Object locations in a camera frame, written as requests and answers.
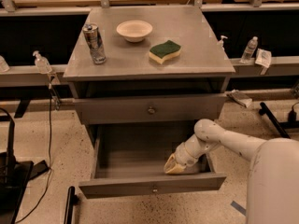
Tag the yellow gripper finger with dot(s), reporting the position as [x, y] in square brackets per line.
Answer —
[175, 171]
[171, 164]

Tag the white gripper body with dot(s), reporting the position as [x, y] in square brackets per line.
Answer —
[182, 157]

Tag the grey drawer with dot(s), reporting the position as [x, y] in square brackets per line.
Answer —
[129, 160]
[149, 108]

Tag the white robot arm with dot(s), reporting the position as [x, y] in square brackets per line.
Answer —
[273, 182]

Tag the grey top drawer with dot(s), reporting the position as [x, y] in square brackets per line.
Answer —
[149, 108]

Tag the grey drawer cabinet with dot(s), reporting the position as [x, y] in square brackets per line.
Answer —
[201, 67]

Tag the blue tape cross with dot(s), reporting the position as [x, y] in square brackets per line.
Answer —
[238, 207]

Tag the grey folded cloth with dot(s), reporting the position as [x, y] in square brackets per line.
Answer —
[240, 97]

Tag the black bar on floor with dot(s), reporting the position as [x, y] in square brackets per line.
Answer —
[71, 201]

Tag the green yellow sponge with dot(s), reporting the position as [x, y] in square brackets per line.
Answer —
[163, 52]

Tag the black stand leg right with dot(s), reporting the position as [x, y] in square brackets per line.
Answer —
[291, 123]

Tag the small pump bottle right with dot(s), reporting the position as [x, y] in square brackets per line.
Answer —
[221, 41]

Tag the clear water bottle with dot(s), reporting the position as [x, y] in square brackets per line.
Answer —
[249, 50]

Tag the white paper packet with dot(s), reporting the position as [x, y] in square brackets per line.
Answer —
[263, 57]

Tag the white bowl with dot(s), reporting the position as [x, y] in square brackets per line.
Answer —
[134, 31]

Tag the silver drink can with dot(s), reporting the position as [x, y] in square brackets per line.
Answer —
[94, 42]

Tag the black stand base left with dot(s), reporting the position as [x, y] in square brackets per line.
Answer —
[14, 175]

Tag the clear pump bottle left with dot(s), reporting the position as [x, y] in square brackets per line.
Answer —
[42, 63]

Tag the clear bottle far left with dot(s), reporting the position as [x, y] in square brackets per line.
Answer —
[3, 65]

